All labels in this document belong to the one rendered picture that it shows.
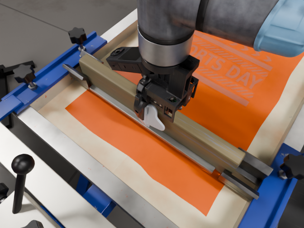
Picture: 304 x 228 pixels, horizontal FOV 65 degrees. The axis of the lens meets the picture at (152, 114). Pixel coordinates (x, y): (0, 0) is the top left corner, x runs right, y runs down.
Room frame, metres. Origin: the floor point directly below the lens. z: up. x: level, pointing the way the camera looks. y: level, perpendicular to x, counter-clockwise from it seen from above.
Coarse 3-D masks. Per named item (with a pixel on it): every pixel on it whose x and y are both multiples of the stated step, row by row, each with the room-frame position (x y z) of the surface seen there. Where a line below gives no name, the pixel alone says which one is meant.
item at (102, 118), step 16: (80, 96) 0.36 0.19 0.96; (96, 96) 0.36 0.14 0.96; (80, 112) 0.31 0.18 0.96; (96, 112) 0.31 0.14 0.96; (112, 112) 0.31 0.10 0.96; (96, 128) 0.27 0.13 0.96; (112, 128) 0.27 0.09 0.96; (128, 128) 0.27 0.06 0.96; (144, 128) 0.27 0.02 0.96; (112, 144) 0.23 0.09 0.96; (128, 144) 0.23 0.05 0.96
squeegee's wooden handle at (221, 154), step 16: (80, 64) 0.39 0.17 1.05; (96, 64) 0.37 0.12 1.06; (96, 80) 0.36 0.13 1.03; (112, 80) 0.33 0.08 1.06; (128, 80) 0.33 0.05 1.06; (112, 96) 0.33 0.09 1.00; (128, 96) 0.30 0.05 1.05; (160, 112) 0.25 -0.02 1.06; (176, 112) 0.25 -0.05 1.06; (176, 128) 0.22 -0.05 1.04; (192, 128) 0.21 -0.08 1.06; (192, 144) 0.20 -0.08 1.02; (208, 144) 0.18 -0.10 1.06; (224, 144) 0.18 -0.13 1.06; (208, 160) 0.17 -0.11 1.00; (224, 160) 0.15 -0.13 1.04; (240, 160) 0.15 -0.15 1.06
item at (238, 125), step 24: (288, 72) 0.44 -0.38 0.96; (216, 96) 0.36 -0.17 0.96; (264, 96) 0.36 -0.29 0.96; (216, 120) 0.29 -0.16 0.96; (240, 120) 0.29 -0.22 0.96; (264, 120) 0.29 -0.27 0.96; (144, 144) 0.23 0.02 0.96; (168, 144) 0.23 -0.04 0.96; (240, 144) 0.23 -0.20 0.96; (144, 168) 0.17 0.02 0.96; (168, 168) 0.17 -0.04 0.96; (192, 168) 0.17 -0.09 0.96; (192, 192) 0.12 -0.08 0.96; (216, 192) 0.12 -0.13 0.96
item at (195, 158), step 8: (96, 88) 0.36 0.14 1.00; (104, 96) 0.33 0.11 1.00; (112, 104) 0.31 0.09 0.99; (120, 104) 0.31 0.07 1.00; (128, 112) 0.29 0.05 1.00; (136, 120) 0.27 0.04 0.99; (152, 128) 0.25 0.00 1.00; (160, 136) 0.23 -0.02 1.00; (168, 136) 0.23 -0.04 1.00; (176, 144) 0.21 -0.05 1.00; (184, 152) 0.19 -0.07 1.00; (192, 152) 0.19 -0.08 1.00; (192, 160) 0.18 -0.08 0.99; (200, 160) 0.17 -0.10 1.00; (208, 168) 0.16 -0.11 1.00
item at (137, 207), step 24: (120, 24) 0.60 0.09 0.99; (48, 96) 0.35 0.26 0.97; (24, 120) 0.27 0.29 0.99; (48, 144) 0.21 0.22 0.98; (72, 144) 0.21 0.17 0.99; (288, 144) 0.21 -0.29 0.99; (96, 168) 0.16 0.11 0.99; (120, 192) 0.11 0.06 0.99; (144, 216) 0.07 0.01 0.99; (240, 216) 0.07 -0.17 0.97
